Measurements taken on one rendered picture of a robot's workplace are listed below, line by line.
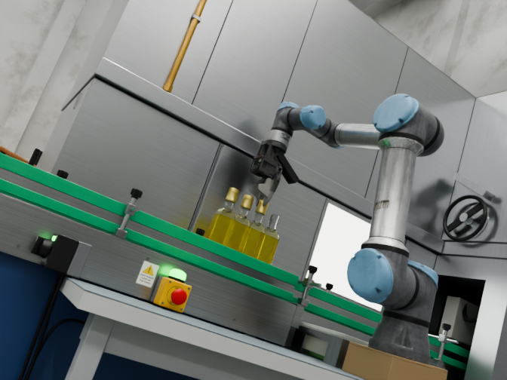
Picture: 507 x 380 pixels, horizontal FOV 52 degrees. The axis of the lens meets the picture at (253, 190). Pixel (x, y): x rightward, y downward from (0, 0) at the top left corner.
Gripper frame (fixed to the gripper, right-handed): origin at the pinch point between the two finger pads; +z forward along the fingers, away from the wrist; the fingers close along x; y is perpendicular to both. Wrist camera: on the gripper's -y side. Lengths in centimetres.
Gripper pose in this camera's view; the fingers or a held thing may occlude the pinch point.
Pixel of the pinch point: (262, 203)
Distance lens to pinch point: 169.6
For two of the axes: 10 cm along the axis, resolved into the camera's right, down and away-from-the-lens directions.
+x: 4.9, -0.5, -8.7
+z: -3.2, 9.2, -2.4
